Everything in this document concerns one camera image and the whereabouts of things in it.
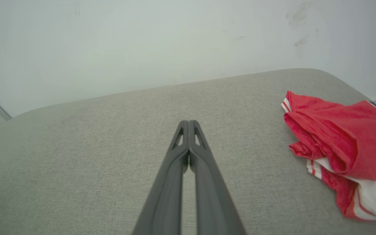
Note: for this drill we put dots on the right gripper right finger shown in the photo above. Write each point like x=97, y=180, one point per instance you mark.
x=212, y=202

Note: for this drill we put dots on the red basketball jersey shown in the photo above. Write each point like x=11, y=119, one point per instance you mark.
x=354, y=140

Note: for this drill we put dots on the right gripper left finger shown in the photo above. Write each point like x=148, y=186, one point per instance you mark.
x=165, y=195

